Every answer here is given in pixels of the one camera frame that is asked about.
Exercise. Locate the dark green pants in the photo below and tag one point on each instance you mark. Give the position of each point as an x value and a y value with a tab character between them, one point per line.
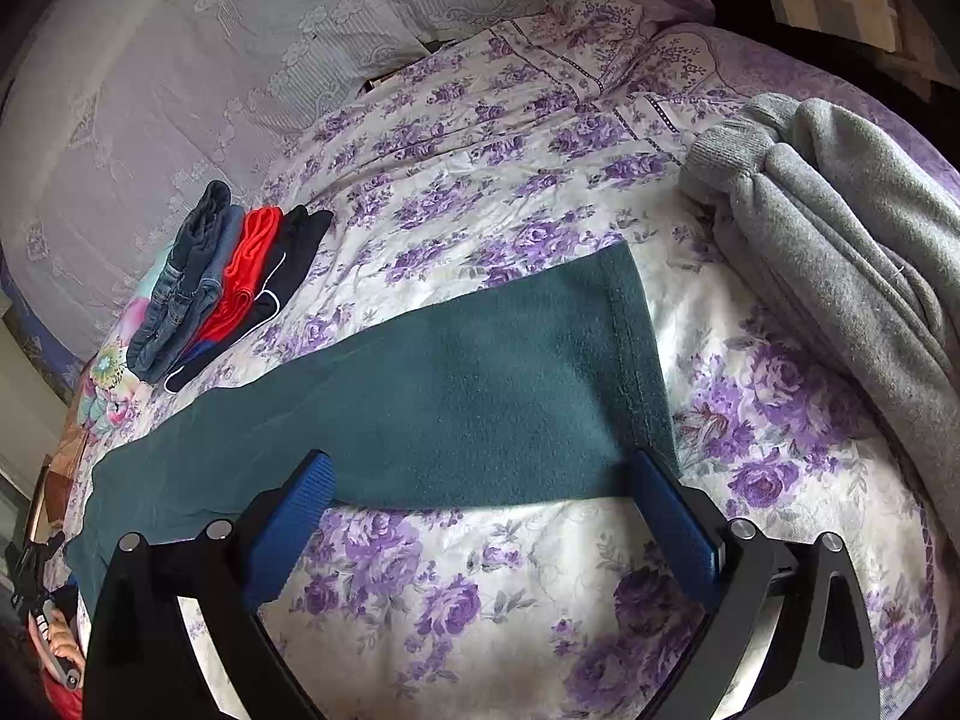
450	405

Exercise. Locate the grey sweatshirt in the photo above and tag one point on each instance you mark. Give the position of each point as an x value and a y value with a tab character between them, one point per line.
825	240

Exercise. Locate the colourful floral pillow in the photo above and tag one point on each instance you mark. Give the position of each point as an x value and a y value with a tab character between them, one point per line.
109	375

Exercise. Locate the person's left hand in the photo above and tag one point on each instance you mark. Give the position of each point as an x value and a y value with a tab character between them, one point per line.
61	641

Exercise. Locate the folded black garment white piping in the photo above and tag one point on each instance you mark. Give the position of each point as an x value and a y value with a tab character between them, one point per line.
300	247

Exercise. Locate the blue patterned sheet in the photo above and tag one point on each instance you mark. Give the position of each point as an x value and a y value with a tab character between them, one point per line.
30	315

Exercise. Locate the person's red clothing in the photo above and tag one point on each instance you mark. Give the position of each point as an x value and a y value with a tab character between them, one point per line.
64	694

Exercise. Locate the folded red garment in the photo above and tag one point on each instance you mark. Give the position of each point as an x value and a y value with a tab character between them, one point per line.
251	262

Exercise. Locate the tan cloth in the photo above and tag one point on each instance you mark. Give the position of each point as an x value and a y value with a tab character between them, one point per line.
75	427

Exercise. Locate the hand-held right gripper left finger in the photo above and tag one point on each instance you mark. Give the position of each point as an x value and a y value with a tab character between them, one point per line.
289	532

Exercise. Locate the purple floral bedsheet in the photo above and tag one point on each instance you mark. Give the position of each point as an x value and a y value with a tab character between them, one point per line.
525	187

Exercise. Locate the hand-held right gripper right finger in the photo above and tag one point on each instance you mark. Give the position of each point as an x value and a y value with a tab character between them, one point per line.
675	532

